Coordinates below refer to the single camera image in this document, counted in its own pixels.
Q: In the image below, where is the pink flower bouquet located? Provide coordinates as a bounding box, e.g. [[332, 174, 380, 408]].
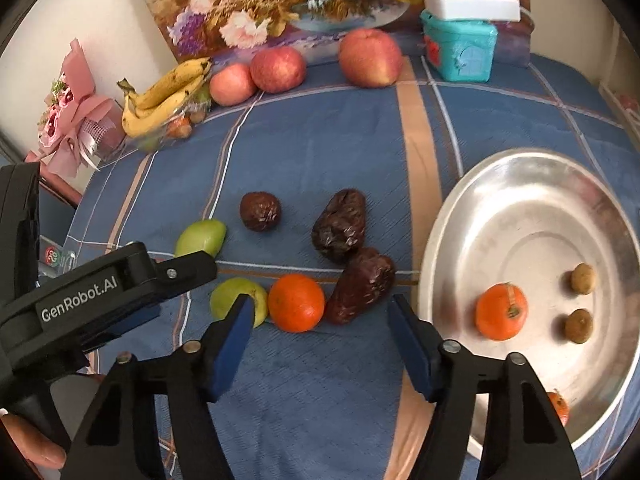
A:
[[35, 40, 126, 178]]

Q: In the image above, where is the wrinkled dark date lower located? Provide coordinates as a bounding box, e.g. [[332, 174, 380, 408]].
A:
[[324, 247, 396, 325]]

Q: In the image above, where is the large green mango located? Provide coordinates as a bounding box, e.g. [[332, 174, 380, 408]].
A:
[[209, 278, 268, 327]]

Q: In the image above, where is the round dark brown fruit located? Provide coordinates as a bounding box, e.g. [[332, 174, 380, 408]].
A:
[[240, 192, 282, 232]]

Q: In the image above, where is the pale pink apple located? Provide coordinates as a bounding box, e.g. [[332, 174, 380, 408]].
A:
[[209, 63, 257, 106]]

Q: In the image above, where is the red apple right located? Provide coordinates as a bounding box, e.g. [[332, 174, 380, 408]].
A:
[[337, 28, 404, 88]]

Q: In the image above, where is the red apple middle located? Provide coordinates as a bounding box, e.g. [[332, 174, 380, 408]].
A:
[[250, 47, 307, 94]]

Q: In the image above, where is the blue plaid tablecloth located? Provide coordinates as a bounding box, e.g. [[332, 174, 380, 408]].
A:
[[64, 56, 639, 479]]

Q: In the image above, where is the red apple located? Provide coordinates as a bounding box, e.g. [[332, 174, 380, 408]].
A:
[[250, 47, 307, 94], [337, 28, 404, 88]]

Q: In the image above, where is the white power adapter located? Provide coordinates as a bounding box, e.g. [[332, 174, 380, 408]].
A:
[[424, 0, 521, 22]]

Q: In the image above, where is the small brown kiwi fruit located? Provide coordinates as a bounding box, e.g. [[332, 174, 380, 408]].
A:
[[570, 262, 597, 295]]

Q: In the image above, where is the silver metal plate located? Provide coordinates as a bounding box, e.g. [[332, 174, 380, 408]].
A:
[[418, 150, 639, 446]]

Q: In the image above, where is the teal plastic box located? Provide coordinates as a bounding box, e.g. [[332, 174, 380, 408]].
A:
[[420, 10, 498, 82]]

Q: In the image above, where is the clear plastic fruit tray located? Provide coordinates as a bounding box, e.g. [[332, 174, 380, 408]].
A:
[[122, 84, 213, 153]]

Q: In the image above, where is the glass cup with logo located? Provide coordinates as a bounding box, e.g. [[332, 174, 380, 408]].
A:
[[38, 244, 77, 285]]

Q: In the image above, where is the wrinkled dark date upper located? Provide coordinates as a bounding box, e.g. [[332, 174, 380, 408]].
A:
[[311, 188, 367, 264]]

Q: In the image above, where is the yellow banana bunch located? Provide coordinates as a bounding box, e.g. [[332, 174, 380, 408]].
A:
[[117, 58, 212, 139]]

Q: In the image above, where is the wrinkled dark date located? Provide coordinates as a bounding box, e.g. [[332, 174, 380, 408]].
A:
[[311, 188, 367, 264], [324, 247, 396, 325]]

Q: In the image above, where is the person's left hand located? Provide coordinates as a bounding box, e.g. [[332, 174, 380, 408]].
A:
[[1, 410, 66, 479]]

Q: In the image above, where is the orange tangerine with stem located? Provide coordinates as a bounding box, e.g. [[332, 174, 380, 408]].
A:
[[474, 282, 528, 341]]

